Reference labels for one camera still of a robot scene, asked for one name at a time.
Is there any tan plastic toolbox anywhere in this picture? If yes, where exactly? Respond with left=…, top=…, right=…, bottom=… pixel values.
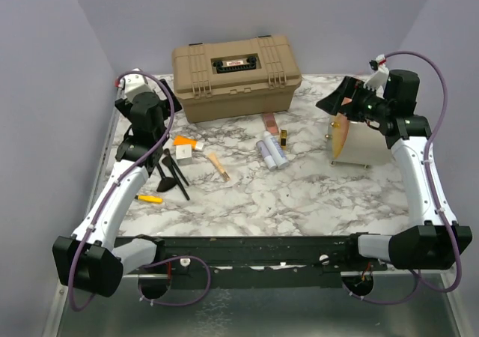
left=172, top=34, right=302, bottom=123

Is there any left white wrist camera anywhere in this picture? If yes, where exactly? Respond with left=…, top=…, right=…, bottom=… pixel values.
left=120, top=73, right=153, bottom=101

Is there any pink blush palette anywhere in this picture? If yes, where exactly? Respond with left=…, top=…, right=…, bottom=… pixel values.
left=262, top=112, right=280, bottom=135

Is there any black round makeup brush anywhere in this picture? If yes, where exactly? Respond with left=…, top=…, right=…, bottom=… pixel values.
left=162, top=157, right=190, bottom=201

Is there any black thin makeup brush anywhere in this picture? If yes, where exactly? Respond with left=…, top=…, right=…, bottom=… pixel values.
left=164, top=148, right=189, bottom=186

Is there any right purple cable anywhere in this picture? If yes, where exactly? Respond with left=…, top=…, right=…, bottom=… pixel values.
left=342, top=50, right=461, bottom=306

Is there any white spray bottle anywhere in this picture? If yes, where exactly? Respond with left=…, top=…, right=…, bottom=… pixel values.
left=263, top=131, right=289, bottom=169

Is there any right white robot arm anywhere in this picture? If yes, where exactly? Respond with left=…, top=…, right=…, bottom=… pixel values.
left=316, top=70, right=472, bottom=270

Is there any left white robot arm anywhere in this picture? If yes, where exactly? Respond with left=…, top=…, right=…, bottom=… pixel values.
left=52, top=79, right=181, bottom=297

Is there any lavender small bottle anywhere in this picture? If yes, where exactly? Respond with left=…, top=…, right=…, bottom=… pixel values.
left=256, top=140, right=278, bottom=171

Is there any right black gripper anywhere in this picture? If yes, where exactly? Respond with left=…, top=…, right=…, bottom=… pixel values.
left=317, top=75, right=392, bottom=123

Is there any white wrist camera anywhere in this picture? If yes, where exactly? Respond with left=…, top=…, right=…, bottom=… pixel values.
left=120, top=73, right=153, bottom=101
left=364, top=54, right=389, bottom=91

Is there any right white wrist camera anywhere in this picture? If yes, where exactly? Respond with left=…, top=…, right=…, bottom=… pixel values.
left=364, top=54, right=389, bottom=91

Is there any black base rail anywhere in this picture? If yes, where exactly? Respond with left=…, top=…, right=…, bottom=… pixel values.
left=162, top=236, right=386, bottom=290

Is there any gold black lipstick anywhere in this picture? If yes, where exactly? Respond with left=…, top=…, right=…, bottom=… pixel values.
left=279, top=130, right=287, bottom=150

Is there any beige concealer tube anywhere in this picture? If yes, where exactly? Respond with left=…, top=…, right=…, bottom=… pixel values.
left=207, top=153, right=230, bottom=182

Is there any orange white cream tube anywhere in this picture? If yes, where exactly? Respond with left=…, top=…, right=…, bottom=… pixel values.
left=173, top=136, right=204, bottom=152

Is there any black fan makeup brush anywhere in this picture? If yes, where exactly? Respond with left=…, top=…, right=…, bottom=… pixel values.
left=156, top=163, right=177, bottom=192

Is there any small white box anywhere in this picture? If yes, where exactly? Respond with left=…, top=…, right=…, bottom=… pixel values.
left=175, top=145, right=193, bottom=166

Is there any white round makeup organizer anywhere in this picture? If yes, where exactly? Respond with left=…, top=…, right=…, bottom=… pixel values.
left=325, top=114, right=392, bottom=168

